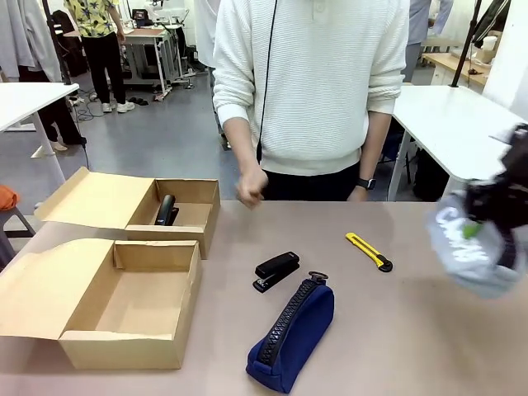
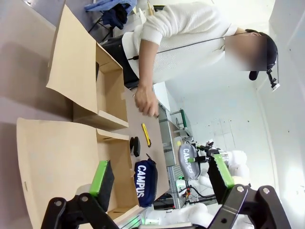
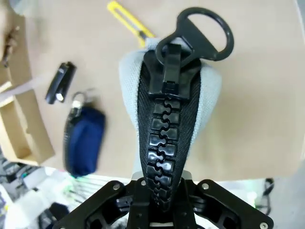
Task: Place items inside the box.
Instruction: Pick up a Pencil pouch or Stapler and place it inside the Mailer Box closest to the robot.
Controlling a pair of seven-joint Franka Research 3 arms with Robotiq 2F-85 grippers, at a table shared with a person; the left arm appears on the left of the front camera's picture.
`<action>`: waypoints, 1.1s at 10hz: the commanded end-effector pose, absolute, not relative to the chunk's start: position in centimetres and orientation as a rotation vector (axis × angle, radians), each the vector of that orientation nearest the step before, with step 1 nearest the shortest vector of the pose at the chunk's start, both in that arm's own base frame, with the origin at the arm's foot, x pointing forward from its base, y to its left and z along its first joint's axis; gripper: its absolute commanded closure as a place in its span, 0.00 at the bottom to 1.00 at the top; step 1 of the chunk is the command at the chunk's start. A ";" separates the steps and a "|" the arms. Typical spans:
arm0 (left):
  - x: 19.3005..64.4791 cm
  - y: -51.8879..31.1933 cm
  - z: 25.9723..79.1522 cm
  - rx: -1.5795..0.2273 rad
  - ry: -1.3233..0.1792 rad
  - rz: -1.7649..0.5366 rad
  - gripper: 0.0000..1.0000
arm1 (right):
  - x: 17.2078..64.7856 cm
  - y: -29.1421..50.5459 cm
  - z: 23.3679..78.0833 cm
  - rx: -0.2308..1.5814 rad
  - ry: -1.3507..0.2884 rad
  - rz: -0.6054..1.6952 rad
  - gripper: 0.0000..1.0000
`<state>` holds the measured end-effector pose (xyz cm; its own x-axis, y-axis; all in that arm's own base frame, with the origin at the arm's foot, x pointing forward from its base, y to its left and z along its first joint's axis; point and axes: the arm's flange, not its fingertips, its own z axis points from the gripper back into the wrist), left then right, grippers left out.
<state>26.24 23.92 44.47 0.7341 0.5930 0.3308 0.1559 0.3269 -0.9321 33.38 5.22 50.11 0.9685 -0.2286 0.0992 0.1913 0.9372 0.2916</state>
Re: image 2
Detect person in white sweater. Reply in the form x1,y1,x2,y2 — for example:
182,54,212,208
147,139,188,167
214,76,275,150
102,0,279,96

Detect green metal frame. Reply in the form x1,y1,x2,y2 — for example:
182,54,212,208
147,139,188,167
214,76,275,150
169,108,193,138

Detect yellow utility knife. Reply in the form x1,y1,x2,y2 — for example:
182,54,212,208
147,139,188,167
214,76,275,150
141,123,152,146

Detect black items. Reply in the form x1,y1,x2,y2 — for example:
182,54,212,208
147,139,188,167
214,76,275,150
129,136,141,157

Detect aluminium profile frame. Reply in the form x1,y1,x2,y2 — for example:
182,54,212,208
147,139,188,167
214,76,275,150
166,164,184,210

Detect grey Campus pencil case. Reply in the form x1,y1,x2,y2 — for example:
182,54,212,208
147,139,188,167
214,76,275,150
178,142,201,181

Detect navy Campus pencil case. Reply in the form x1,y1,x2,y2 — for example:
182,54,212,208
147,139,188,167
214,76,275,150
133,154,158,208

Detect person's right hand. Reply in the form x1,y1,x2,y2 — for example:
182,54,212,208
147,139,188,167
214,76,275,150
134,83,159,117

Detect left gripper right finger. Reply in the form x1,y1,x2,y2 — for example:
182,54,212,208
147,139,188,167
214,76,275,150
208,154,294,229

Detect dark hanging jacket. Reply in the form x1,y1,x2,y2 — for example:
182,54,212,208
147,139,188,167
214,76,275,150
111,4,130,31

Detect person's right forearm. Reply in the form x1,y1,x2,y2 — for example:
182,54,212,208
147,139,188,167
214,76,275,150
138,39,159,90

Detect blue cloth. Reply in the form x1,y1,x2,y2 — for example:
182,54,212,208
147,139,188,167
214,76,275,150
84,0,134,12

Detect cardboard box with lid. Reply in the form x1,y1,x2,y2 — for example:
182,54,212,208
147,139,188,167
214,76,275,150
45,4,131,131
16,116,143,222

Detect head-mounted camera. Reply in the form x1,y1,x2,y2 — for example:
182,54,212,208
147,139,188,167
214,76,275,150
266,68,281,92

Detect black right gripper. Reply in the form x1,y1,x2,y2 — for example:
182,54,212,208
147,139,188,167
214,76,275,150
194,143,220,163

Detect black microphone cable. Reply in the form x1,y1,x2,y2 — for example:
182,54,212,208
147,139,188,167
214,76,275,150
127,34,240,61

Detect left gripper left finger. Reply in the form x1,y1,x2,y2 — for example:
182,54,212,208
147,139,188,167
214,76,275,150
40,159,115,229

